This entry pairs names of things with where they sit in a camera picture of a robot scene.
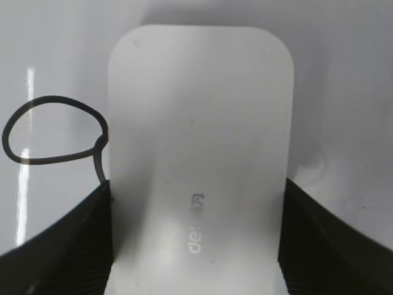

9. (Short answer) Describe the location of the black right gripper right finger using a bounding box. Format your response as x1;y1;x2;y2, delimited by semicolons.
278;179;392;294

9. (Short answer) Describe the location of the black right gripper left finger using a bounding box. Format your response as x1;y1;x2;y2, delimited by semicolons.
1;181;114;294

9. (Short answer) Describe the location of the white whiteboard eraser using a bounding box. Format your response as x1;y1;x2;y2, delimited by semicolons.
108;25;294;294

